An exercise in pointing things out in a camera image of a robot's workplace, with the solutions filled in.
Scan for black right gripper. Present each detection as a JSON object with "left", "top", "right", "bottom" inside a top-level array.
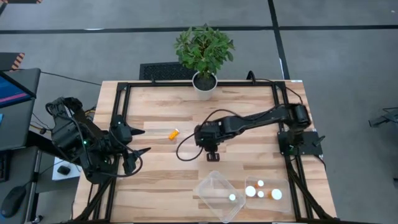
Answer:
[{"left": 193, "top": 121, "right": 228, "bottom": 162}]

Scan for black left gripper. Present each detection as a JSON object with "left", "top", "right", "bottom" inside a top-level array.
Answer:
[{"left": 110, "top": 114, "right": 152, "bottom": 176}]

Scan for wide orange pill bottle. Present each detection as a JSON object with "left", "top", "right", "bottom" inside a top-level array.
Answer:
[{"left": 267, "top": 188, "right": 284, "bottom": 201}]

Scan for clear plastic bin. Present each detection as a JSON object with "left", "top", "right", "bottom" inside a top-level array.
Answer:
[
  {"left": 244, "top": 175, "right": 292, "bottom": 213},
  {"left": 194, "top": 170, "right": 247, "bottom": 224}
]

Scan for white paper sheet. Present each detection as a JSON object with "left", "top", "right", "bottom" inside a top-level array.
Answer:
[{"left": 52, "top": 156, "right": 83, "bottom": 182}]

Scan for green potted plant white pot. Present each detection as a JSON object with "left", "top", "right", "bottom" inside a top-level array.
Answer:
[{"left": 174, "top": 24, "right": 236, "bottom": 101}]

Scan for grey side desk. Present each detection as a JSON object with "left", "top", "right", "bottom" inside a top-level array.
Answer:
[{"left": 0, "top": 68, "right": 43, "bottom": 224}]

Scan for monitor with blue screen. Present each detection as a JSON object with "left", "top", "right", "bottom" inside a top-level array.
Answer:
[{"left": 0, "top": 70, "right": 37, "bottom": 109}]

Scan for black keyboard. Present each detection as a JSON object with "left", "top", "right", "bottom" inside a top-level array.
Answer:
[{"left": 0, "top": 151, "right": 10, "bottom": 183}]

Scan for black computer mouse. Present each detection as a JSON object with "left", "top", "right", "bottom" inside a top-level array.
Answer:
[{"left": 1, "top": 185, "right": 27, "bottom": 218}]

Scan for black stand legs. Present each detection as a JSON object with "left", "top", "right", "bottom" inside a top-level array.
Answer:
[{"left": 368, "top": 107, "right": 398, "bottom": 128}]

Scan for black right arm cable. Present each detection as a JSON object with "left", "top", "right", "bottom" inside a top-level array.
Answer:
[{"left": 175, "top": 108, "right": 241, "bottom": 162}]

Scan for black aluminium table frame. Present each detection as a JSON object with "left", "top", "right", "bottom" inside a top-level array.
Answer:
[{"left": 74, "top": 80, "right": 340, "bottom": 223}]

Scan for black floor cable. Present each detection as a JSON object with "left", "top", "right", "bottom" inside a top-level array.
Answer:
[{"left": 40, "top": 71, "right": 104, "bottom": 86}]

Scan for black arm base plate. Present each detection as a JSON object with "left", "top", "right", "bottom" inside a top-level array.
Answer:
[{"left": 277, "top": 130, "right": 326, "bottom": 157}]

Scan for black power cable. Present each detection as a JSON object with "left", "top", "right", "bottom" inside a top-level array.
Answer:
[{"left": 247, "top": 70, "right": 304, "bottom": 105}]

